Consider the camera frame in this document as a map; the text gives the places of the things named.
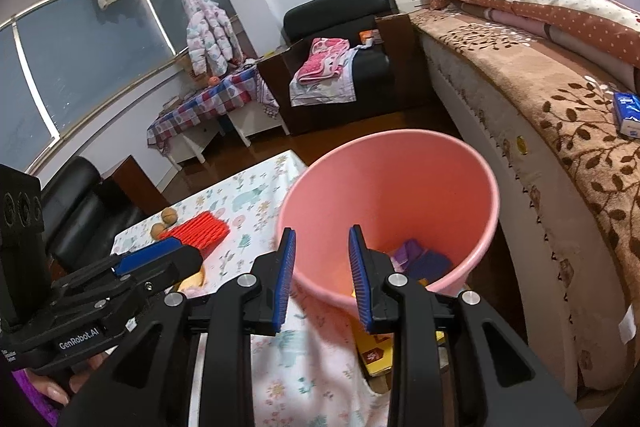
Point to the orange peel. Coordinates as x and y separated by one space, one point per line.
195 281

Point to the floral puffer jacket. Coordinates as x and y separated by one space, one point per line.
210 32

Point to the lilac wrapper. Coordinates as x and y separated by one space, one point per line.
407 252

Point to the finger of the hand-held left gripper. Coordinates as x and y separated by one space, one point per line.
150 254
175 264

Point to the yellow cardboard box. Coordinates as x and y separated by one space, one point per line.
375 354

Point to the small orange box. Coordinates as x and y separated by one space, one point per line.
371 38

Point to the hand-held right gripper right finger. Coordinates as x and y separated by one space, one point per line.
357 279

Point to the white bed with headboard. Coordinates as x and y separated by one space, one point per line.
525 207

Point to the black leather armchair wooden side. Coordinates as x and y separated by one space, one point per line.
80 207

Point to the dark purple box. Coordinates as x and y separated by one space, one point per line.
432 267

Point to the blue tissue packet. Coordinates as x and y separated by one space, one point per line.
629 114

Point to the white low table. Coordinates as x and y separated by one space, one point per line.
255 121

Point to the brown leaf pattern blanket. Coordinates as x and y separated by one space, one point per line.
550 107

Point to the pink polka dot quilt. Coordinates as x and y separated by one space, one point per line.
575 17

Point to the floral bear print tablecloth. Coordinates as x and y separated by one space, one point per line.
240 197

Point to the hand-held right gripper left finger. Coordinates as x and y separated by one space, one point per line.
285 279

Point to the person's left hand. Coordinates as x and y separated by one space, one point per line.
50 391

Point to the pink patterned towel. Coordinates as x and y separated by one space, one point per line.
320 62

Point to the orange fruit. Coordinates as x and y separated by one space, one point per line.
214 81

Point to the pink plastic trash bin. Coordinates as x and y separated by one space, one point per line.
400 187

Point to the black leather armchair with cloths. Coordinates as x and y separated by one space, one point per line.
340 7

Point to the white floral cloth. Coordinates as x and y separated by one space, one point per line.
325 93

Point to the checked tablecloth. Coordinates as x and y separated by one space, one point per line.
210 99

